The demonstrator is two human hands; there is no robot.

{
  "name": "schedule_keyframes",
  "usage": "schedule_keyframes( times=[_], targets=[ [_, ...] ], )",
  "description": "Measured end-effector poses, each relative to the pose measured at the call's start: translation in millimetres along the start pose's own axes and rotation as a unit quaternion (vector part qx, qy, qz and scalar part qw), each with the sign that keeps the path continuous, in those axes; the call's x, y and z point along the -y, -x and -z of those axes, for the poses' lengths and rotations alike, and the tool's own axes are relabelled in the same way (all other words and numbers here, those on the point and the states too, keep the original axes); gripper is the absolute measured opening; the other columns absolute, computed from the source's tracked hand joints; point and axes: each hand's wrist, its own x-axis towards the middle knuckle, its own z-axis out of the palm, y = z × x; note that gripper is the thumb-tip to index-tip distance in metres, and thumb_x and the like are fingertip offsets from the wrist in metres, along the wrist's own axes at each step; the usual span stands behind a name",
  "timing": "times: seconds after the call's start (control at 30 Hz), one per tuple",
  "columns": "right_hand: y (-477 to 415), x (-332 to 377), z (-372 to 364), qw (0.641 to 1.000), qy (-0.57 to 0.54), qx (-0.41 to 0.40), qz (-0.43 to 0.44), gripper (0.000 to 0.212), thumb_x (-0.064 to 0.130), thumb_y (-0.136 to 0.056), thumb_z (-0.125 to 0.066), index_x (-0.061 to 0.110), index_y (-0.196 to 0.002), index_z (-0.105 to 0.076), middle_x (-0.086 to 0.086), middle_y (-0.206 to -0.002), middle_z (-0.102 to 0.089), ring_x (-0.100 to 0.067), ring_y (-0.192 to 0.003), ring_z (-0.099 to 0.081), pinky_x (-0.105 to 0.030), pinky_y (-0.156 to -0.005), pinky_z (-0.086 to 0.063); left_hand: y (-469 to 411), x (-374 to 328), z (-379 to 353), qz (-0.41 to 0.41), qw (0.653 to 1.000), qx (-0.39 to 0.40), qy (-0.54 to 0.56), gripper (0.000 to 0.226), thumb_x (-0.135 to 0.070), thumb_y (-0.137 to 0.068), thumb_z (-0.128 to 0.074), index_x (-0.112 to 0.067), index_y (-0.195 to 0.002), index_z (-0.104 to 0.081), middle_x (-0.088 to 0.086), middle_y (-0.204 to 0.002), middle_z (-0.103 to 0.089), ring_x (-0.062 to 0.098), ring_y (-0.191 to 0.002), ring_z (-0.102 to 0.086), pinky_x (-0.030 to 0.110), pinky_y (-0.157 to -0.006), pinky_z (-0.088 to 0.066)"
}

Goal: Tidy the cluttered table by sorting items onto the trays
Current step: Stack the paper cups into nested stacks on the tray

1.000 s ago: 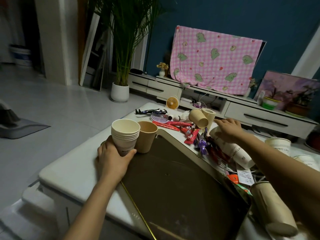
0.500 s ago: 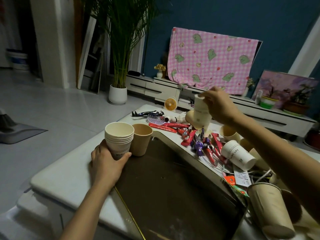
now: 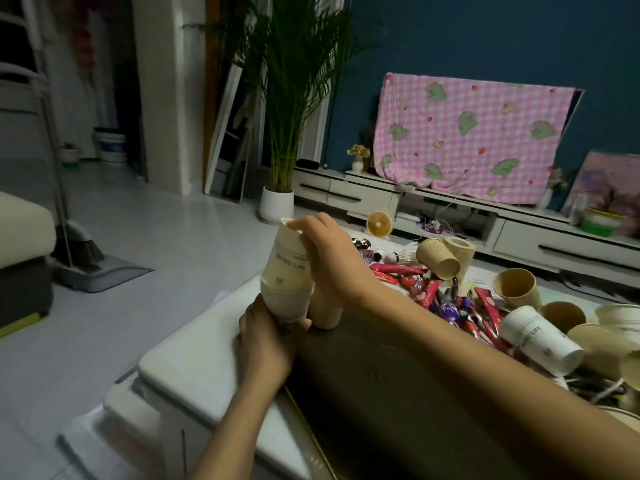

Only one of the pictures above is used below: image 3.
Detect person's left hand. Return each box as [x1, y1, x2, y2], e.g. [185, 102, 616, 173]
[237, 294, 312, 384]

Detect person's right hand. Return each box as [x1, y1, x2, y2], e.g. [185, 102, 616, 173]
[287, 212, 382, 309]

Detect stack of white paper cups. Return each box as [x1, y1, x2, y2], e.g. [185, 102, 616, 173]
[259, 217, 316, 326]

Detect person's right forearm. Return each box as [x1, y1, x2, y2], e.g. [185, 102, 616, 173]
[345, 287, 640, 480]

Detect person's left forearm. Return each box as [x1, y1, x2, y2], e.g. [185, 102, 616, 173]
[190, 374, 292, 480]

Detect beige paper cup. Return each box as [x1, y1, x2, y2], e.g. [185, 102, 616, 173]
[567, 323, 640, 381]
[619, 350, 640, 393]
[308, 290, 344, 331]

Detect white plant pot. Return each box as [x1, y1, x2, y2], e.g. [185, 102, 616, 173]
[258, 186, 295, 225]

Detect small yellow fan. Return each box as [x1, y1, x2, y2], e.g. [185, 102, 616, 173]
[366, 210, 395, 239]

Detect small yellow flower vase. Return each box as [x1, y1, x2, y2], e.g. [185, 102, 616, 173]
[347, 144, 372, 173]

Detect white shuttlecock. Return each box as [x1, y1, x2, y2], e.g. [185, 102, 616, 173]
[384, 242, 420, 266]

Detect white coffee table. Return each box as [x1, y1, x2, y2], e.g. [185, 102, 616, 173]
[57, 222, 640, 480]

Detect white leaning boards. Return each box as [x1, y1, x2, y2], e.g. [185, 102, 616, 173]
[202, 62, 265, 203]

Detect brown paper cup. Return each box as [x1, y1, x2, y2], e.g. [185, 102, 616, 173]
[492, 268, 543, 311]
[444, 237, 477, 283]
[541, 301, 587, 335]
[416, 238, 461, 281]

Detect green palm plant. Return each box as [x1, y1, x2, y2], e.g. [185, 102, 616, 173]
[182, 0, 383, 194]

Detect pile of wrapped candies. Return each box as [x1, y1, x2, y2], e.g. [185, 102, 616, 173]
[351, 238, 513, 352]

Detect pink checked cloth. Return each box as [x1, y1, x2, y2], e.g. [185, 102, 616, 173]
[373, 72, 577, 206]

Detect grey dustpan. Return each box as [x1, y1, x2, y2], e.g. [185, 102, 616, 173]
[50, 255, 154, 294]

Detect white bucket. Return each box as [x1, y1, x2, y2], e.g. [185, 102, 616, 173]
[93, 127, 129, 166]

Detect white television cabinet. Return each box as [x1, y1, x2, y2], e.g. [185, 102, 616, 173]
[291, 166, 640, 291]

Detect grey broom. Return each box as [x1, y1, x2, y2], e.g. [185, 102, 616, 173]
[20, 0, 106, 269]

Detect white printed paper cup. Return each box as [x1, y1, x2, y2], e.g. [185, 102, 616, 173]
[498, 306, 586, 377]

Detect small white pot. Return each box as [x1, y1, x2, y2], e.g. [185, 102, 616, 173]
[58, 142, 82, 170]

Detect white vase with flowers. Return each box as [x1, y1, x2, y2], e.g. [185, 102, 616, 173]
[539, 167, 569, 211]

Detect cream and grey sofa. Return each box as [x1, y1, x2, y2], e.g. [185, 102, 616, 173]
[0, 191, 57, 339]

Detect green and white bowl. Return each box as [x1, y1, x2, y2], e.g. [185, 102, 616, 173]
[580, 208, 622, 238]

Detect pink framed painting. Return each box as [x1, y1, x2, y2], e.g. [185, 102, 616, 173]
[562, 151, 640, 234]

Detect white paper bowl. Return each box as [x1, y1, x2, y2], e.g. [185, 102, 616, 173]
[594, 303, 640, 331]

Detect white metal rack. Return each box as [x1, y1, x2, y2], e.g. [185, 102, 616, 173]
[0, 10, 53, 118]

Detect white cables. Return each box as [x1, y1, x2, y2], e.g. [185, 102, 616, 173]
[422, 192, 485, 236]

